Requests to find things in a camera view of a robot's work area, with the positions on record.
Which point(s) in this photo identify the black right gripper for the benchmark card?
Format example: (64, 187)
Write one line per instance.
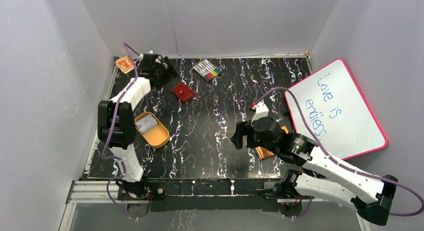
(241, 129)

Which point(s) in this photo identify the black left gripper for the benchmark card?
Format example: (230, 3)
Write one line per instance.
(164, 75)

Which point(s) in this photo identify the red leather card holder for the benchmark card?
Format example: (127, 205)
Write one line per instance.
(183, 92)

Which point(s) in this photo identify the yellow oval tray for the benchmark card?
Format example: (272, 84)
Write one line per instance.
(157, 136)

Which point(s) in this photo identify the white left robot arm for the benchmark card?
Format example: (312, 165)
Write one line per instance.
(116, 127)

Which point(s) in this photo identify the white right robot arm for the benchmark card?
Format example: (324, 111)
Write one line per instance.
(323, 176)

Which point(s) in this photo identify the small orange card box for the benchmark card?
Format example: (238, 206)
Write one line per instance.
(125, 64)

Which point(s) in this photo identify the silver VIP card stack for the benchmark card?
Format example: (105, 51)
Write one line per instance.
(146, 123)

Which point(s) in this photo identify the orange paperback book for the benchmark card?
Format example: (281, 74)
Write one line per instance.
(261, 151)

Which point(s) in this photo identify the pack of coloured markers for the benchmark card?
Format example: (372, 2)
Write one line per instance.
(207, 70)

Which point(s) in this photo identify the pink framed whiteboard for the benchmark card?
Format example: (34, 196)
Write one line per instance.
(330, 103)

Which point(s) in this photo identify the black aluminium base frame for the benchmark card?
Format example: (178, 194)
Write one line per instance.
(164, 194)

